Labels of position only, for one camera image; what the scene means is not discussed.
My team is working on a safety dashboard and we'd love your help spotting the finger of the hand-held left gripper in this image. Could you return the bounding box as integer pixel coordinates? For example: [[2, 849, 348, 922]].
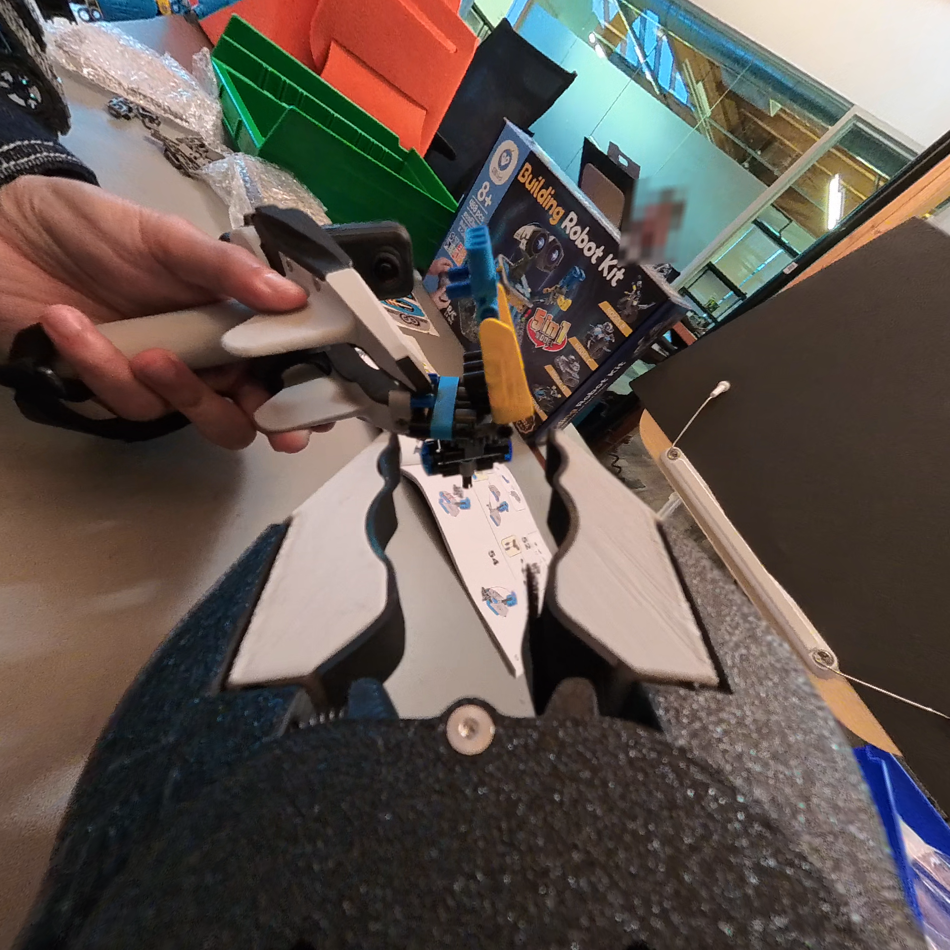
[[254, 373, 409, 435], [318, 269, 435, 396]]

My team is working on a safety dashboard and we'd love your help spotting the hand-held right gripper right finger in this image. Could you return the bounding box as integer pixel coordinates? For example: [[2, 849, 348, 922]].
[[544, 429, 722, 687]]

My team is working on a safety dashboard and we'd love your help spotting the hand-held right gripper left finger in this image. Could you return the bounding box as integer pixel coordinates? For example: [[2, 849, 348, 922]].
[[226, 432, 408, 691]]

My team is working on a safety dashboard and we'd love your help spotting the yellow and blue brick assembly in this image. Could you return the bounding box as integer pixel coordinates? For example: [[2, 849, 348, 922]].
[[445, 226, 537, 428]]

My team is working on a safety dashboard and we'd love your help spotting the person's left forearm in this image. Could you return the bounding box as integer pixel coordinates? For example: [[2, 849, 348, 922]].
[[0, 0, 101, 190]]

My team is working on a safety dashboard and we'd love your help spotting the grey desk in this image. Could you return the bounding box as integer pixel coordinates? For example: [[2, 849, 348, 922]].
[[0, 15, 669, 921]]

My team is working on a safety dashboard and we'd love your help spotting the person's left hand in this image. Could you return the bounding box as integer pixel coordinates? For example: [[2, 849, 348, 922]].
[[0, 174, 313, 455]]

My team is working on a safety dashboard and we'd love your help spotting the blue sticker sheet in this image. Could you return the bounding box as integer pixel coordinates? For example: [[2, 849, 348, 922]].
[[379, 293, 440, 336]]

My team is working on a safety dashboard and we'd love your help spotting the green plastic bin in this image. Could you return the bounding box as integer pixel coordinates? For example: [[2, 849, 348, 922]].
[[211, 15, 460, 273]]

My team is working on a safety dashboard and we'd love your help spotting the open instruction booklet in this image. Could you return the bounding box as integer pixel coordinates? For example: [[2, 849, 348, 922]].
[[401, 445, 555, 678]]

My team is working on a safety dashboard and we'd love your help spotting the orange felt bag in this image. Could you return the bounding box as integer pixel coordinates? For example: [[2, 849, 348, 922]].
[[199, 0, 481, 158]]

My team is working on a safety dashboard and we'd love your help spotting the dark blue toy kit box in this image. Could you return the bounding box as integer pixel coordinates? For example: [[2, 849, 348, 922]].
[[429, 119, 696, 448]]

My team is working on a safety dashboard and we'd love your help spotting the black panel with wooden edge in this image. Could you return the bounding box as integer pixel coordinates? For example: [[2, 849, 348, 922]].
[[631, 219, 950, 806]]

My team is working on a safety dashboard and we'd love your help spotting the blue plastic bin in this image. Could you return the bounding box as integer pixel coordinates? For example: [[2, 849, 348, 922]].
[[854, 744, 950, 950]]

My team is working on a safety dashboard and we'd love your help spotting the black toy track chain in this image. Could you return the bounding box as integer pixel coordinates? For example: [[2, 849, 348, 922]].
[[107, 95, 227, 179]]

